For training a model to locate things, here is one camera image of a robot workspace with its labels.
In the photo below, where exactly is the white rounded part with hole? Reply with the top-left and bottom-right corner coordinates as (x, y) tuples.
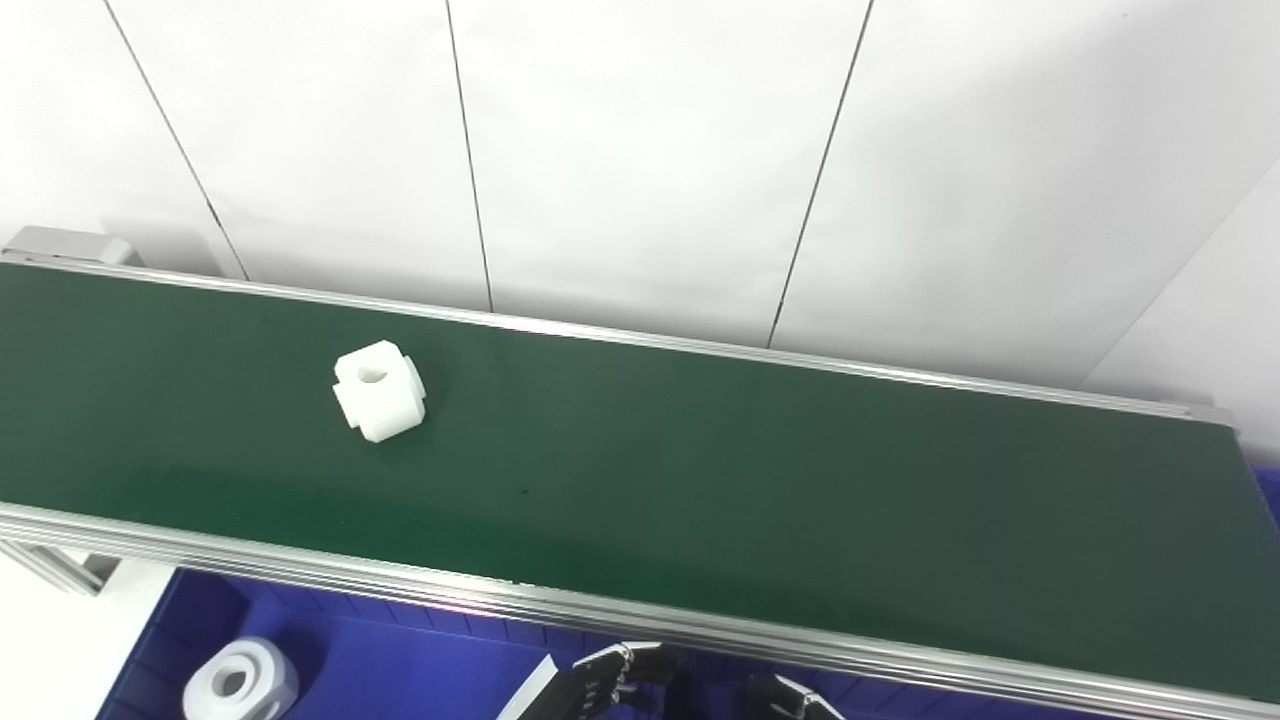
(182, 636), (301, 720)

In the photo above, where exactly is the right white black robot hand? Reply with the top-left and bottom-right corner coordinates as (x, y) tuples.
(744, 672), (847, 720)

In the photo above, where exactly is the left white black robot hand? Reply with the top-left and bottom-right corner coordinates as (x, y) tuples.
(495, 642), (684, 720)

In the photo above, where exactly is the green conveyor belt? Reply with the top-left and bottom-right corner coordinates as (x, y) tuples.
(0, 262), (1280, 703)
(0, 240), (1280, 720)

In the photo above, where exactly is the aluminium conveyor support leg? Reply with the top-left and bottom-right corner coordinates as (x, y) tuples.
(0, 538), (123, 598)

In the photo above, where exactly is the white blocky part with hole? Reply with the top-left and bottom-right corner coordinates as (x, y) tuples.
(332, 340), (428, 445)

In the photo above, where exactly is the grey conveyor end housing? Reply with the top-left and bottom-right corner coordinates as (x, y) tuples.
(0, 225), (143, 268)

